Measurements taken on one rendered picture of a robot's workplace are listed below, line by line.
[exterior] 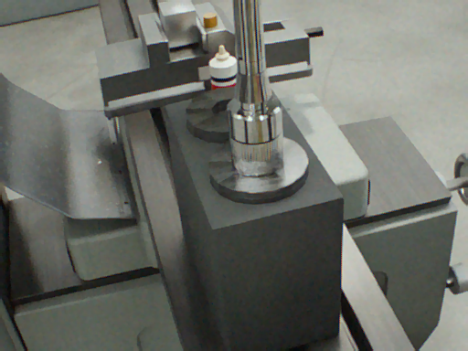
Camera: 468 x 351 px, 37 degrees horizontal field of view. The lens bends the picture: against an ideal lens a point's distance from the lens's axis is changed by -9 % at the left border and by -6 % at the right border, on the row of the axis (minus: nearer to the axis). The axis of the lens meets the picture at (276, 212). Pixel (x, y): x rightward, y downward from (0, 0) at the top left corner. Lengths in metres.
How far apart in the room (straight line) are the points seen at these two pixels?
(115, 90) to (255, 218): 0.57
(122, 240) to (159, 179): 0.15
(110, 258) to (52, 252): 0.15
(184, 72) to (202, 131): 0.44
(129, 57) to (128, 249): 0.31
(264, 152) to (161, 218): 0.33
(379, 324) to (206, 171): 0.25
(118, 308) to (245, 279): 0.55
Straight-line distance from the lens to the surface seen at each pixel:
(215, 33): 1.13
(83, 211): 1.07
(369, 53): 3.29
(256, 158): 0.64
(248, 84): 0.61
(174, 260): 0.87
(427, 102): 2.94
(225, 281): 0.67
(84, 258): 1.13
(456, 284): 1.42
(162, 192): 0.98
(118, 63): 1.17
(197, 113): 0.75
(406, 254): 1.31
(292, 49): 1.19
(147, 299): 1.19
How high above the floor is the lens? 1.52
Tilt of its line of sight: 40 degrees down
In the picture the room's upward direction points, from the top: 3 degrees counter-clockwise
